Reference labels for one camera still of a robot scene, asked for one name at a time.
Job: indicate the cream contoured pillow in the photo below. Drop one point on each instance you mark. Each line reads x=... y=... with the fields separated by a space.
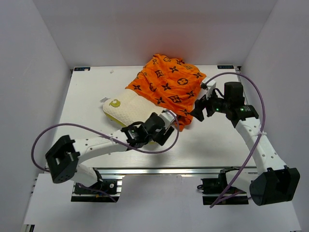
x=135 y=113

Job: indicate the orange patterned pillowcase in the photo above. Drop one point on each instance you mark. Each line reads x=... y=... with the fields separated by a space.
x=170 y=83

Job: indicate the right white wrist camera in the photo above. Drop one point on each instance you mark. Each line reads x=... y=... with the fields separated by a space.
x=208 y=85

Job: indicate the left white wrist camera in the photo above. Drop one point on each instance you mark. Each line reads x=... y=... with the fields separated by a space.
x=168 y=117

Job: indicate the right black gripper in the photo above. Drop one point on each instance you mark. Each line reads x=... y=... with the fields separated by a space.
x=200 y=105

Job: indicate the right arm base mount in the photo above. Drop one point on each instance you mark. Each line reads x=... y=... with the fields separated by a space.
x=211 y=188

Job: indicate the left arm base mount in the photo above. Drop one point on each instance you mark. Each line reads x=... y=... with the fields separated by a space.
x=107 y=192

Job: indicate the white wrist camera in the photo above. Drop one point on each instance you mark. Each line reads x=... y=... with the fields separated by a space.
x=168 y=117
x=208 y=85

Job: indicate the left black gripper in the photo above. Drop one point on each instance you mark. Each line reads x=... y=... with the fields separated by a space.
x=161 y=137

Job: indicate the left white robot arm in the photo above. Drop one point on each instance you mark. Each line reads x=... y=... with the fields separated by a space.
x=66 y=157

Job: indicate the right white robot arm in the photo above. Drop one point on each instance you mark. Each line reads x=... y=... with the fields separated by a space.
x=275 y=182

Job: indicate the aluminium table rail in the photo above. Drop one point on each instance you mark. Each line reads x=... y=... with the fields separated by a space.
x=124 y=171

